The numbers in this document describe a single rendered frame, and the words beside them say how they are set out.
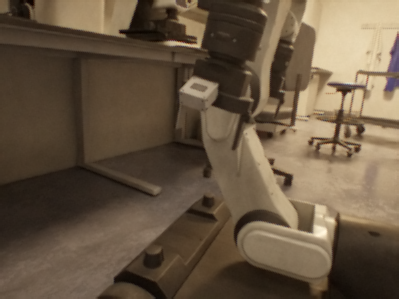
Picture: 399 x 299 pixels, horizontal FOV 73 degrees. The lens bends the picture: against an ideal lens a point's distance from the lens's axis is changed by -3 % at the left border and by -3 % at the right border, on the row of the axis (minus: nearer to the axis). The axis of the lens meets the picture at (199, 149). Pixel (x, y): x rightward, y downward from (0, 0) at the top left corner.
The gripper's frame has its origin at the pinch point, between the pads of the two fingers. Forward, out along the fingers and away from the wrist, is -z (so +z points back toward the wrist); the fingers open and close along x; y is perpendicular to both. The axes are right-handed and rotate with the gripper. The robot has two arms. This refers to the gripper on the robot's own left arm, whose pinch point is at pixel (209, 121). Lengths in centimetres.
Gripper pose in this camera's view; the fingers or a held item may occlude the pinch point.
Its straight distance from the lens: 47.3
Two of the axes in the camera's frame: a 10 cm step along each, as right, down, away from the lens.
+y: -4.0, 2.1, -8.9
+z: 2.5, -9.1, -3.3
